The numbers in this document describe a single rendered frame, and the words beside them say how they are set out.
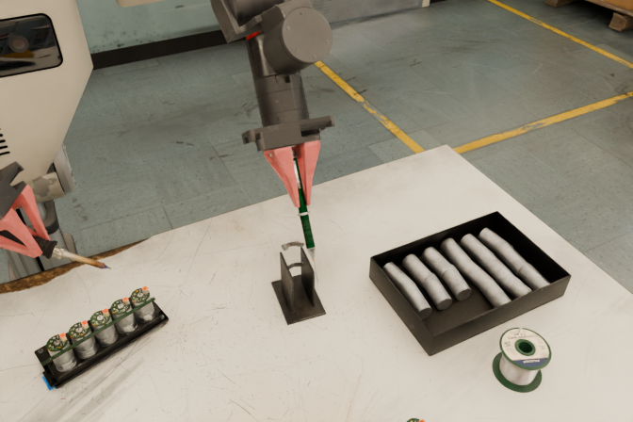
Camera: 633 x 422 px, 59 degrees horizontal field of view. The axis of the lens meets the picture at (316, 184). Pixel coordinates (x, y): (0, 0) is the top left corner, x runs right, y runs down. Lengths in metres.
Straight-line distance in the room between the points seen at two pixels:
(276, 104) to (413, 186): 0.46
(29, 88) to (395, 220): 0.62
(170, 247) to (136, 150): 1.66
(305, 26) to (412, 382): 0.45
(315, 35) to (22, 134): 0.57
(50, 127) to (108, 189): 1.38
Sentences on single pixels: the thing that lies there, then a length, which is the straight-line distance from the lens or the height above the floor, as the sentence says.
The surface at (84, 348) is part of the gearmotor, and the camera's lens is 0.79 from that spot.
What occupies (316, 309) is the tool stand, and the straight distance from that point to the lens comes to 0.82.
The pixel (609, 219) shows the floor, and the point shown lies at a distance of 2.36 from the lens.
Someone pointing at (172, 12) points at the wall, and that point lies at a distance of 3.34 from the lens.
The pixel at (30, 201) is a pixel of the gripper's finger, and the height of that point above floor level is 0.95.
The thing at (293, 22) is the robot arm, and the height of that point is 1.17.
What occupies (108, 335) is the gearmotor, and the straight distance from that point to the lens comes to 0.79.
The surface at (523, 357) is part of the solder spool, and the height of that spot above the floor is 0.80.
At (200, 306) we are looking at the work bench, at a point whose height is 0.75.
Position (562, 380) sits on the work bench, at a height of 0.75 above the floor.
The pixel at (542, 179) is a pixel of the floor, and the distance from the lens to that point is 2.46.
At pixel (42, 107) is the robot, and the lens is 1.00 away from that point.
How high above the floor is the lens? 1.38
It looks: 38 degrees down
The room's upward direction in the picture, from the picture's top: straight up
